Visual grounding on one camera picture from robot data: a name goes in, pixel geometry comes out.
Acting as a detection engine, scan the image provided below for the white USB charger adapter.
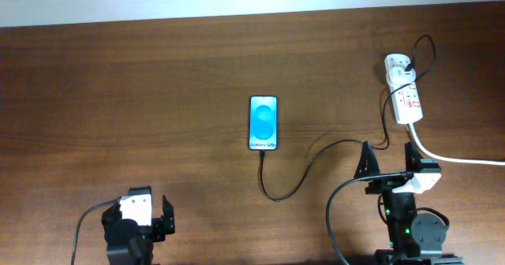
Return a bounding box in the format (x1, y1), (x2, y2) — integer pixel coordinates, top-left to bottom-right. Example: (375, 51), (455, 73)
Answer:
(386, 66), (417, 88)

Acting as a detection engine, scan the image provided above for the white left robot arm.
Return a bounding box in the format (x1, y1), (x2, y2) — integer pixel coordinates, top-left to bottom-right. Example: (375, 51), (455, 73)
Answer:
(101, 185), (175, 265)

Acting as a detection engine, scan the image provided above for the blue Galaxy smartphone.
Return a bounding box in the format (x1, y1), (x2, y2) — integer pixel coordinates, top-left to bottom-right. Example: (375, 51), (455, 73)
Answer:
(249, 95), (278, 151)

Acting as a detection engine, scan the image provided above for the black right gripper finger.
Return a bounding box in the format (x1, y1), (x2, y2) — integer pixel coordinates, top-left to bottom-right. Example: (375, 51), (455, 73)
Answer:
(353, 141), (380, 179)
(404, 142), (421, 173)

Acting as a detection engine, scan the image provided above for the white power strip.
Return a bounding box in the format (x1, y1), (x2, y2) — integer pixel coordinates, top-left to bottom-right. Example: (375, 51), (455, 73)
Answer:
(384, 54), (423, 125)

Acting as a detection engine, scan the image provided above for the black USB charging cable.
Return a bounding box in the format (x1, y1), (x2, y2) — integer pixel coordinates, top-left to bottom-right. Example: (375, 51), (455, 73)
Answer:
(258, 34), (437, 203)

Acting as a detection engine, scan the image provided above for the white power strip cord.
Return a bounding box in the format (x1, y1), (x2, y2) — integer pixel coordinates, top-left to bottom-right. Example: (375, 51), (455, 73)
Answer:
(406, 121), (505, 166)

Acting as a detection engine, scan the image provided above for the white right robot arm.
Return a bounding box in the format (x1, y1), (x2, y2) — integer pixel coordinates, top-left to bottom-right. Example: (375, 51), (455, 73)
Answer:
(354, 141), (464, 264)

